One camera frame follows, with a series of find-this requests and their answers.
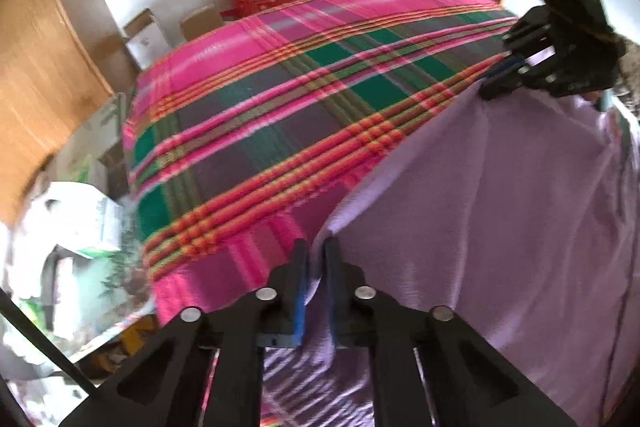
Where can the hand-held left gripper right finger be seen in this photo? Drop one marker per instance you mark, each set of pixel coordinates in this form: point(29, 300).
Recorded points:
point(332, 307)

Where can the side table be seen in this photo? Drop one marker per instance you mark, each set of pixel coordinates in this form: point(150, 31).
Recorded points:
point(115, 287)

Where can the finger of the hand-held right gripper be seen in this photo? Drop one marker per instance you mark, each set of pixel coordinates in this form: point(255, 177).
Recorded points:
point(532, 34)
point(520, 74)

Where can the pink green plaid blanket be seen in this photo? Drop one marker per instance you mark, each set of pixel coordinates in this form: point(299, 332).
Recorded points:
point(280, 107)

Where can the white cardboard box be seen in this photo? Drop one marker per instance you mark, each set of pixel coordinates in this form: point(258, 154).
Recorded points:
point(147, 39)

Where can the wooden wardrobe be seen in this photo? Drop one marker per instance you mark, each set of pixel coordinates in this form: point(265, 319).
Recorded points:
point(45, 82)

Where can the red gift box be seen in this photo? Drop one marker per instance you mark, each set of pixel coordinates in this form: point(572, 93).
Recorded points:
point(267, 3)

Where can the purple fleece pants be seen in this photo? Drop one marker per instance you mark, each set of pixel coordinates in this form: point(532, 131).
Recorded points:
point(490, 232)

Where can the white green carton box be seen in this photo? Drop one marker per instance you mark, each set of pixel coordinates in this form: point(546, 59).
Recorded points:
point(82, 217)

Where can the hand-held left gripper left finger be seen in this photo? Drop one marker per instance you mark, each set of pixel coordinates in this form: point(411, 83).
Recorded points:
point(300, 307)

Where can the small brown cardboard box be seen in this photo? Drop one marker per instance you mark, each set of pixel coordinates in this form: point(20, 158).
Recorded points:
point(202, 24)

